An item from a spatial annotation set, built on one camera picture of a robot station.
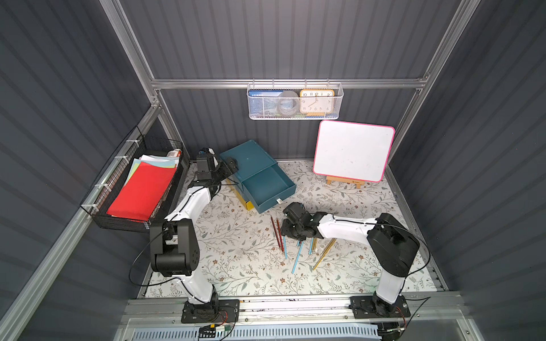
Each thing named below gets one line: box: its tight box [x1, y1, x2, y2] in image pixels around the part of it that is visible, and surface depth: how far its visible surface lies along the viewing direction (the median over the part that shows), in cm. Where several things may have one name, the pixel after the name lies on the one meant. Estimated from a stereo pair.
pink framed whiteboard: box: [312, 120, 396, 183], surface depth 106 cm
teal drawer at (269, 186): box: [241, 162, 298, 214], surface depth 88 cm
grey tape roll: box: [276, 90, 300, 118], surface depth 90 cm
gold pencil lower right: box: [312, 237, 338, 271], surface depth 88 cm
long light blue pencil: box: [291, 240, 305, 275], surface depth 88 cm
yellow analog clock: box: [299, 88, 335, 117], surface depth 90 cm
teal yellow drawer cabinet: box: [218, 139, 296, 214], surface depth 91 cm
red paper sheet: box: [106, 161, 178, 221], surface depth 75 cm
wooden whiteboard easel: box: [326, 175, 365, 189], surface depth 108 cm
